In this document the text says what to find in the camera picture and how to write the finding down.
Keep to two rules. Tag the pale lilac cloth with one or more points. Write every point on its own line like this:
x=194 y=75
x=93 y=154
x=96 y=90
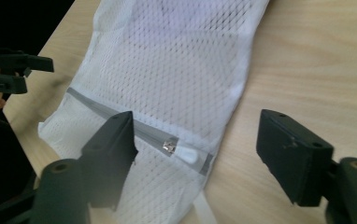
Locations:
x=182 y=21

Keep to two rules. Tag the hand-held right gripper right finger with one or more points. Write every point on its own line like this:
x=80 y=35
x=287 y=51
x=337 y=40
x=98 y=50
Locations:
x=295 y=158

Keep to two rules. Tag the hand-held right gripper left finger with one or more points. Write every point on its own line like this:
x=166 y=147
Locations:
x=111 y=161

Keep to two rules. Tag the white mesh laundry bag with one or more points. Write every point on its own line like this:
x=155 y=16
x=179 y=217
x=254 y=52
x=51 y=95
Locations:
x=173 y=81

